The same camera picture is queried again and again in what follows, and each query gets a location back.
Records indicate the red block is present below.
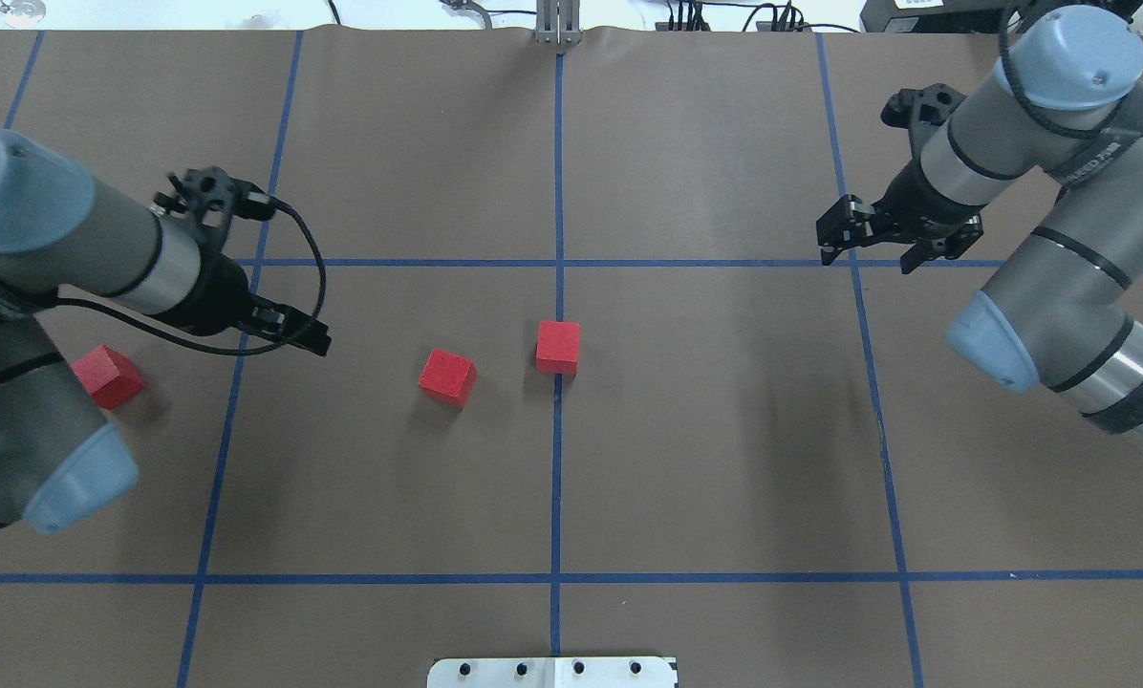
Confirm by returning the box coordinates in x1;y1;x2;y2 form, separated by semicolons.
418;349;477;409
535;319;581;376

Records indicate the red block near left arm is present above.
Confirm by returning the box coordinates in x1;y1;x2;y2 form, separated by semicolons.
71;345;146;410

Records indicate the black box with label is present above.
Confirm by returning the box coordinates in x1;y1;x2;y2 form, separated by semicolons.
860;1;1007;34

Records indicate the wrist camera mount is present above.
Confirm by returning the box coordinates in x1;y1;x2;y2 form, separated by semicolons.
880;83;966;160
149;166;277;253

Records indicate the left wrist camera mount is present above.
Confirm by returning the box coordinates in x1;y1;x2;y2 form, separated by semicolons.
149;166;277;253

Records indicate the aluminium frame post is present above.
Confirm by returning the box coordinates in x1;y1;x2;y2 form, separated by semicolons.
535;0;583;49

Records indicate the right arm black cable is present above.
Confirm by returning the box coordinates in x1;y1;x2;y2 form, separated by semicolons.
996;0;1143;144

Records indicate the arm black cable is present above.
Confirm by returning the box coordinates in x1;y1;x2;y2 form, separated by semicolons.
46;197;328;358
996;0;1143;144

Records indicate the white camera stand pedestal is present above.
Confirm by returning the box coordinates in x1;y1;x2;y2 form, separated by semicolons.
426;655;679;687

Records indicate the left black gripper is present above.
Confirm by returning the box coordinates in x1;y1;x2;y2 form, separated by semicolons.
178;253;331;355

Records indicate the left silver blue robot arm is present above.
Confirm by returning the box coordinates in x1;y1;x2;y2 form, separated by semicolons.
0;129;331;535

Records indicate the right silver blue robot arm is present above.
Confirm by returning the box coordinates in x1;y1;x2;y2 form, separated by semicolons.
816;3;1143;447

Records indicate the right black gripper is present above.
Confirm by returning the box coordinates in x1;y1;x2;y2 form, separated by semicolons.
815;161;983;275

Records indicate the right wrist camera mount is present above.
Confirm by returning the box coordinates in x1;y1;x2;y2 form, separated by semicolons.
880;83;966;160

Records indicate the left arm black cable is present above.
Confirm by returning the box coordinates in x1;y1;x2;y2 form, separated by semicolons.
46;197;328;358

